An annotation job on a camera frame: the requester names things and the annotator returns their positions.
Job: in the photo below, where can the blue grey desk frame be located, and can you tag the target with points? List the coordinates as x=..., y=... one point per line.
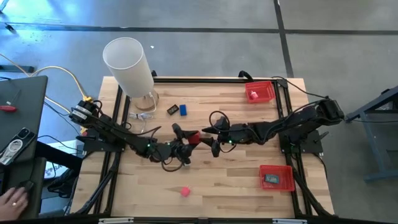
x=373, y=104

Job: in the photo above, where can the smartphone with clear case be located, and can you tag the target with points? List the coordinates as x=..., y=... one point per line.
x=15, y=146

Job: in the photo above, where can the dark grey side desk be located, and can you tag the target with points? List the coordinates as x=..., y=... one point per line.
x=28, y=93

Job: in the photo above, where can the white table edge bracket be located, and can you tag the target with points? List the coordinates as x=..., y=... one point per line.
x=115, y=220
x=289, y=221

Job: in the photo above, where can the small blue screen device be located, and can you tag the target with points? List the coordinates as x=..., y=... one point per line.
x=271, y=179

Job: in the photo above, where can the large pink USB charger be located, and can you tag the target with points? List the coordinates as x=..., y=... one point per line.
x=185, y=191

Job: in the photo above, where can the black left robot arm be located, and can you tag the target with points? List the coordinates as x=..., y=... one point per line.
x=124, y=133

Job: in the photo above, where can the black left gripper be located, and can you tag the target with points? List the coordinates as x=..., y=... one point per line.
x=178, y=149

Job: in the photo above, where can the black aluminium table frame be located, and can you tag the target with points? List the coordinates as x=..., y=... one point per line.
x=217, y=80

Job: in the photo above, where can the black digital clock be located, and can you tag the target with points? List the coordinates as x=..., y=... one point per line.
x=173, y=109

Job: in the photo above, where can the white printed box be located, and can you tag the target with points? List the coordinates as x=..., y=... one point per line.
x=57, y=169

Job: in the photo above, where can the blue rectangular block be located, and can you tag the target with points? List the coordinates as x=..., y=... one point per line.
x=183, y=110

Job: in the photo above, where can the person's hand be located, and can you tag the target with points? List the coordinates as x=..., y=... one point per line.
x=12, y=203

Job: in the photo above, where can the red plastic basket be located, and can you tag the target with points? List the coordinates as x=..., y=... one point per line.
x=286, y=179
x=268, y=93

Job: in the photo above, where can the white cylinder table lamp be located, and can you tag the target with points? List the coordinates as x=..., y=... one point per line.
x=130, y=68

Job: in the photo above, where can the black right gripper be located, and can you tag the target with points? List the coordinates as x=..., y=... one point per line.
x=237, y=133

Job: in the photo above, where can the red cube charger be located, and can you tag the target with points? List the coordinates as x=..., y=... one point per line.
x=194, y=138

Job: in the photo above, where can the black floor bar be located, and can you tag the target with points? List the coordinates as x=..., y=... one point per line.
x=15, y=68

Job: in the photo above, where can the black computer mouse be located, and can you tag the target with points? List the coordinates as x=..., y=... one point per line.
x=27, y=185

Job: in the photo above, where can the pink charger with white face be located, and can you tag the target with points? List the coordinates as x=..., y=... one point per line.
x=253, y=95

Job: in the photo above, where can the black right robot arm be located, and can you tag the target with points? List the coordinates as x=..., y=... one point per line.
x=295, y=119

